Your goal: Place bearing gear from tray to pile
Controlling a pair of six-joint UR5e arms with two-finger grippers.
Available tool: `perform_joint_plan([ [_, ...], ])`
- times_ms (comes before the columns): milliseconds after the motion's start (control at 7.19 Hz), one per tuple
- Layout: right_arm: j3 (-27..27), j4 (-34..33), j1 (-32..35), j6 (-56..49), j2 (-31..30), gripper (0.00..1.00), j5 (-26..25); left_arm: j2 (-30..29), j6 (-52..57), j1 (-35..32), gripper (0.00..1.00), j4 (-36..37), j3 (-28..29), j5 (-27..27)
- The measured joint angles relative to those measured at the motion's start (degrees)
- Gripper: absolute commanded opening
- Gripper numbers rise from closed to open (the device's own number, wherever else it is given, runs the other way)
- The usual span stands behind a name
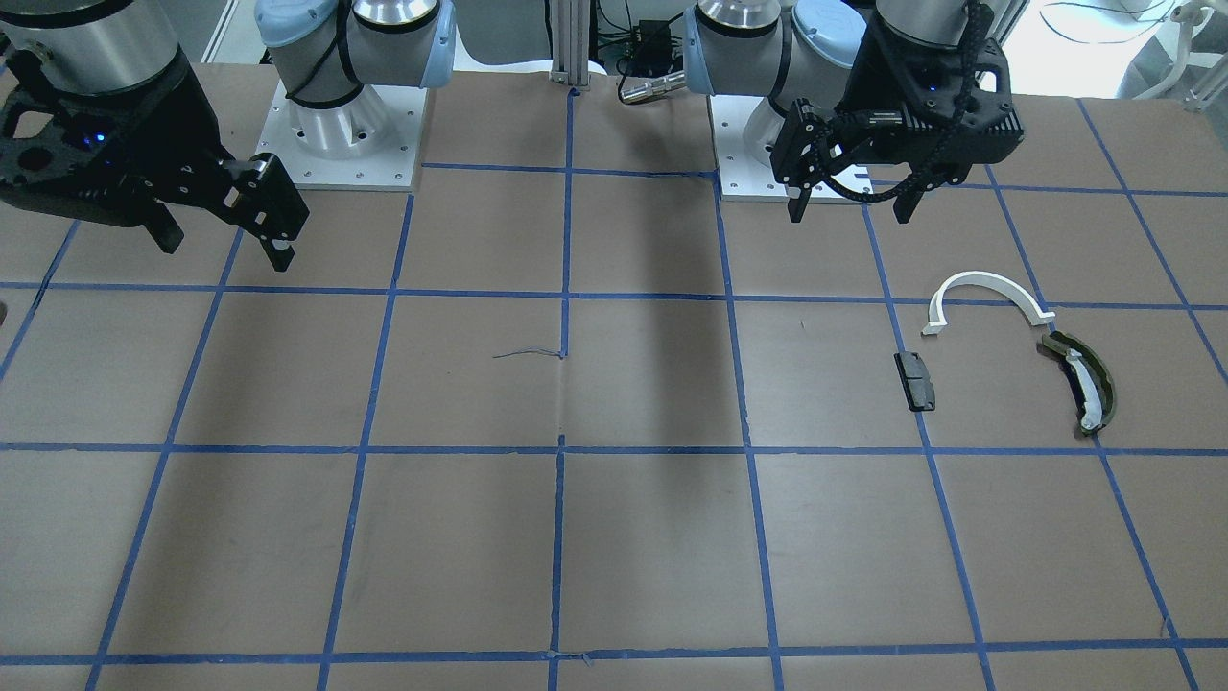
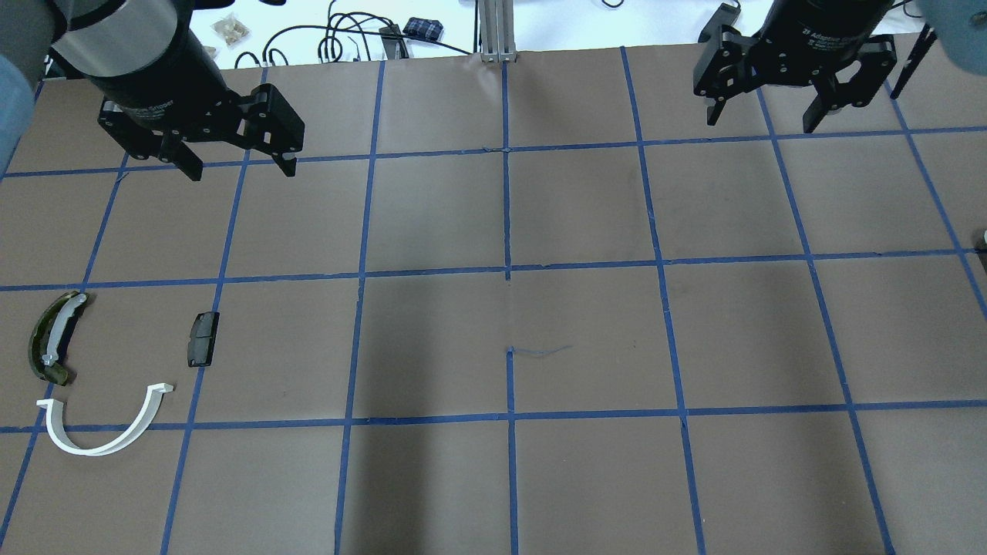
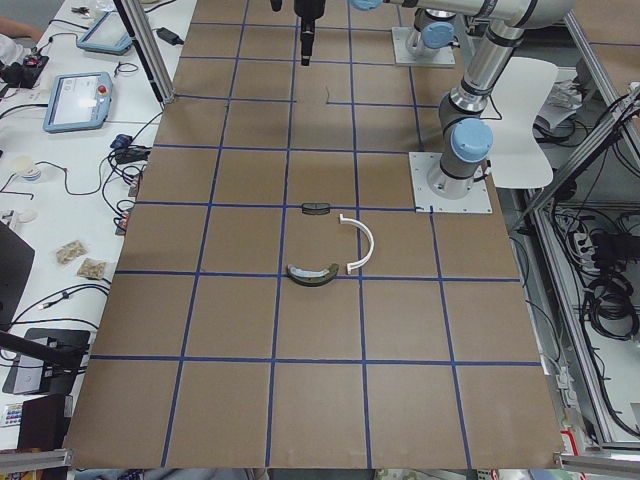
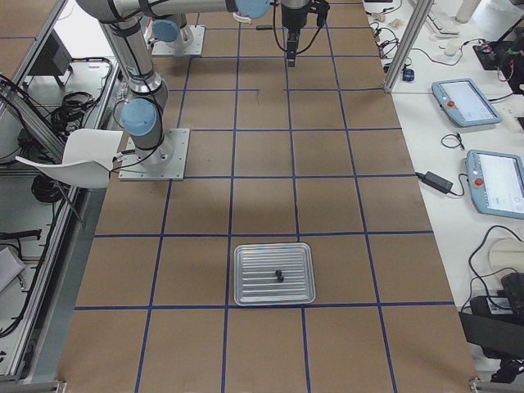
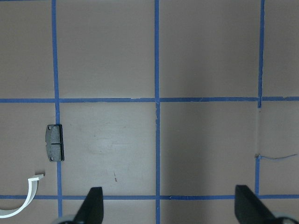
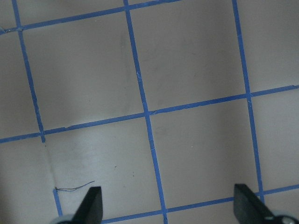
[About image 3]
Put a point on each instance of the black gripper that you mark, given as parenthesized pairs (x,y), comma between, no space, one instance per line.
(304,11)

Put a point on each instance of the black power adapter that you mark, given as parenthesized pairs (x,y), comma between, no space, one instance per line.
(169,36)

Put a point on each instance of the dark grey brake pad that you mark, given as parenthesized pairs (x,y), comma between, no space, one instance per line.
(315,208)

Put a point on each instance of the far teach pendant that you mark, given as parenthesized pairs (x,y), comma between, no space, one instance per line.
(107,35)

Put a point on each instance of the teach pendant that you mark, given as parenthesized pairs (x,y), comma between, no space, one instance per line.
(107,35)
(78,102)

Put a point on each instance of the blue checkered connector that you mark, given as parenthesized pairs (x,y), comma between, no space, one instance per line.
(121,141)

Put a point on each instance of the white plastic chair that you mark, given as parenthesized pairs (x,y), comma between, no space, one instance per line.
(517,161)

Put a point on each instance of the olive curved brake shoe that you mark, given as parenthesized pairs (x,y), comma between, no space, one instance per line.
(312,278)

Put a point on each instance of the near teach pendant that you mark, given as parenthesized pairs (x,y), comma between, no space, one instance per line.
(78,102)

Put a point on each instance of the white paper cup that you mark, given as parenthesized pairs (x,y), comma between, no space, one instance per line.
(26,168)

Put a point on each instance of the bag of small parts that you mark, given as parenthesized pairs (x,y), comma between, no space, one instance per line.
(70,251)

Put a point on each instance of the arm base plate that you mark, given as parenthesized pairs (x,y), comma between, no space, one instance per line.
(409,50)
(435,192)

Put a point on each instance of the aluminium frame post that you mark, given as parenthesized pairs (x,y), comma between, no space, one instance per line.
(140,32)

